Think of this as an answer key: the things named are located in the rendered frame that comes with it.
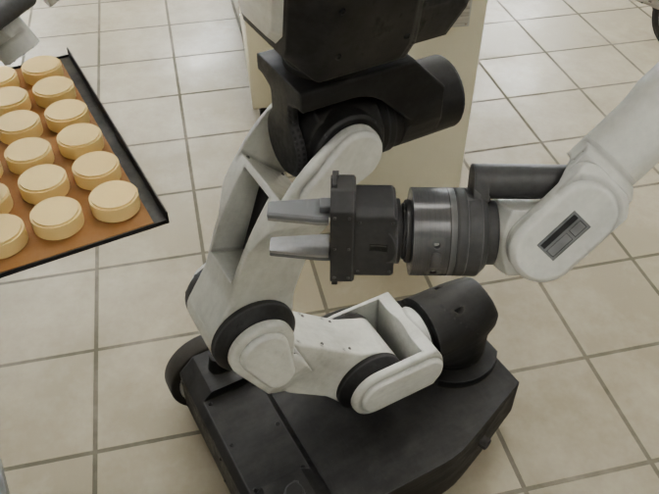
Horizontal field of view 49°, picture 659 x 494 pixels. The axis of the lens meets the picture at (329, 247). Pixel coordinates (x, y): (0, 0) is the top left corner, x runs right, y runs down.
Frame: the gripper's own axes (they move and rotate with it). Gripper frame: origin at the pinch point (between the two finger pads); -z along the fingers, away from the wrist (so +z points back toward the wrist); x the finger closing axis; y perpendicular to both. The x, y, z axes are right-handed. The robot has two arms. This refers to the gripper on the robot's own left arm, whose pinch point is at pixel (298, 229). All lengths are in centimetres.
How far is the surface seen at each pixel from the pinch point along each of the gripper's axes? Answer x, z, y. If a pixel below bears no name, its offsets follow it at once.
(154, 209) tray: -1.0, -15.4, -4.0
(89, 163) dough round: 1.2, -23.1, -9.1
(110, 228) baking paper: -0.9, -19.3, -0.7
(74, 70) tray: -0.8, -31.9, -32.8
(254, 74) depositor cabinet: -74, -25, -162
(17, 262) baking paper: -0.8, -27.1, 4.4
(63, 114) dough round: 1.2, -28.8, -18.7
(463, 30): -28, 32, -102
